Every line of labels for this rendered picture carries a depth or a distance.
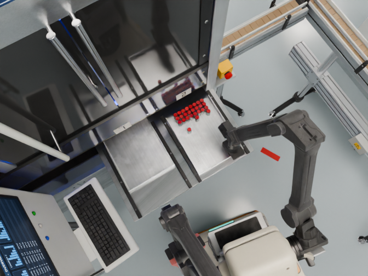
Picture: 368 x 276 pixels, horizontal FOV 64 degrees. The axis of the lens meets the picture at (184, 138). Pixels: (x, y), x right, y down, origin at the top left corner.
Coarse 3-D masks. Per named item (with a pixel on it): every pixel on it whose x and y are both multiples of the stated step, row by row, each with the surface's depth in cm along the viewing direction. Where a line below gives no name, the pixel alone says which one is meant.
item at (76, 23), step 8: (72, 16) 67; (72, 24) 64; (80, 24) 64; (80, 32) 66; (88, 40) 69; (88, 48) 72; (96, 56) 76; (104, 64) 81; (104, 72) 84; (112, 80) 90; (112, 88) 95; (120, 96) 101
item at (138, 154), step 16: (128, 128) 157; (144, 128) 157; (112, 144) 155; (128, 144) 155; (144, 144) 154; (160, 144) 154; (112, 160) 149; (128, 160) 152; (144, 160) 152; (160, 160) 152; (128, 176) 150; (144, 176) 150
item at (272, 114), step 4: (312, 88) 243; (296, 92) 239; (308, 92) 240; (316, 92) 252; (292, 96) 242; (296, 96) 238; (288, 100) 239; (292, 100) 238; (296, 100) 239; (300, 100) 237; (284, 104) 239; (288, 104) 239; (276, 108) 242; (280, 108) 240; (272, 112) 245; (276, 112) 242; (272, 116) 247
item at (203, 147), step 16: (208, 96) 158; (176, 128) 156; (192, 128) 156; (208, 128) 156; (192, 144) 154; (208, 144) 153; (240, 144) 150; (192, 160) 151; (208, 160) 151; (224, 160) 150
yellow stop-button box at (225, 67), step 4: (220, 60) 149; (224, 60) 149; (228, 60) 149; (220, 64) 148; (224, 64) 148; (228, 64) 148; (220, 68) 148; (224, 68) 148; (228, 68) 148; (232, 68) 150; (220, 72) 148; (224, 72) 148; (228, 72) 150; (220, 76) 151; (224, 76) 153
